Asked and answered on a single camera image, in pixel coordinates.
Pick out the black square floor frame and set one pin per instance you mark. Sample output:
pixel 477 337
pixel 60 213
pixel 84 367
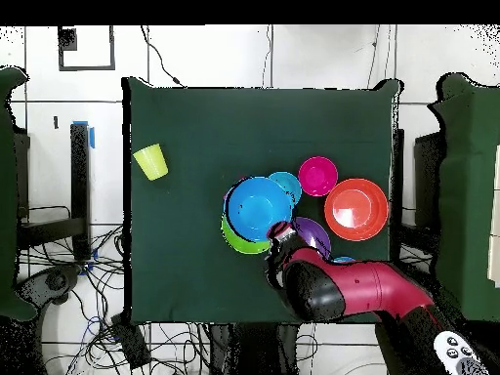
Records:
pixel 67 39

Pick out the black metal frame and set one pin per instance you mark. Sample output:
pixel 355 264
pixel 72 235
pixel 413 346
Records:
pixel 80 187
pixel 397 195

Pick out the pink bowl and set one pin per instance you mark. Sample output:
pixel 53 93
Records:
pixel 318 176

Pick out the purple bowl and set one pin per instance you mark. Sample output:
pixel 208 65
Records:
pixel 314 234

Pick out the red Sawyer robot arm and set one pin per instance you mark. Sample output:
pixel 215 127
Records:
pixel 351 289

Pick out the blue tape strip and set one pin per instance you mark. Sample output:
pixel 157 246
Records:
pixel 92 138

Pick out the green-covered side table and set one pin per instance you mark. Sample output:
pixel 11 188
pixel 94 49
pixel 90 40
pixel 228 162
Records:
pixel 468 195
pixel 8 195

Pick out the small cyan bowl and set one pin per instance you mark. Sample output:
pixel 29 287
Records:
pixel 291 183

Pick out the yellow cup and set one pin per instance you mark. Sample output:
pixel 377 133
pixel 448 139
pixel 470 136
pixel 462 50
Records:
pixel 151 162

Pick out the large blue bowl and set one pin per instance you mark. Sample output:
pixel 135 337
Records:
pixel 258 207

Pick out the dark grey floor box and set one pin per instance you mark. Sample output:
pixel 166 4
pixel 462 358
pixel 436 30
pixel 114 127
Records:
pixel 133 343

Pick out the green bowl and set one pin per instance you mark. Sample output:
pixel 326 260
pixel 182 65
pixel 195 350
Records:
pixel 242 246

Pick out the dark green table cloth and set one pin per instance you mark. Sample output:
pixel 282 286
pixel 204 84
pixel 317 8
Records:
pixel 254 133

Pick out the orange bowl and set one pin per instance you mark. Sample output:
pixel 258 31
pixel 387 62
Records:
pixel 356 209

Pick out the white sheet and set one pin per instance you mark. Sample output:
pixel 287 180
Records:
pixel 495 234

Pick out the black equipment box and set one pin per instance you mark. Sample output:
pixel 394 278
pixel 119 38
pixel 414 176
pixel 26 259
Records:
pixel 22 175
pixel 427 179

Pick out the translucent blue bowl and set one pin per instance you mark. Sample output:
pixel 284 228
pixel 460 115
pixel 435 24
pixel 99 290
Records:
pixel 344 259

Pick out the grey round floor base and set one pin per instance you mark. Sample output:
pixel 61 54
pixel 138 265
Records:
pixel 54 281

